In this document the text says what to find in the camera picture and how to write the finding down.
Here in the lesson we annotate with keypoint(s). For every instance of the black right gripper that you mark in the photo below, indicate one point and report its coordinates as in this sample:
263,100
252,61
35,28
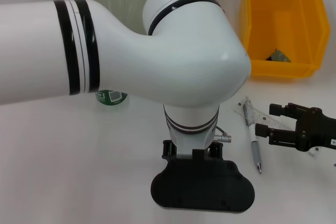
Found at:
317,132

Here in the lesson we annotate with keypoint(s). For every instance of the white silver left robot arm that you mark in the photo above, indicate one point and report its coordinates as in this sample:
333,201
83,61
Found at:
170,64

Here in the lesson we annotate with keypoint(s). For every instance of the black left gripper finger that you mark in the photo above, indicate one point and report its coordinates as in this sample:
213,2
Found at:
170,150
215,151

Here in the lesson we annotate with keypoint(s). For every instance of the yellow plastic bin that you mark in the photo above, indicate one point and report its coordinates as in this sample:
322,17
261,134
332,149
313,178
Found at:
273,24

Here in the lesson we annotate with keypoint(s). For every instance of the grey white ballpoint pen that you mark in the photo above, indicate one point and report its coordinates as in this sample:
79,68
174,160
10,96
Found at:
256,148

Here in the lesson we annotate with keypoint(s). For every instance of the clear green-label water bottle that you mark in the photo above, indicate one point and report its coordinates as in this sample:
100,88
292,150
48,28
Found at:
111,98

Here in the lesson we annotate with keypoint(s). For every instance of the translucent green ruffled bowl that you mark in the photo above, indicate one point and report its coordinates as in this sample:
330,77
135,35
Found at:
123,9

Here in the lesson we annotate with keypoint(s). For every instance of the transparent plastic ruler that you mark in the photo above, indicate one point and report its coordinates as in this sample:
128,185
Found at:
258,115

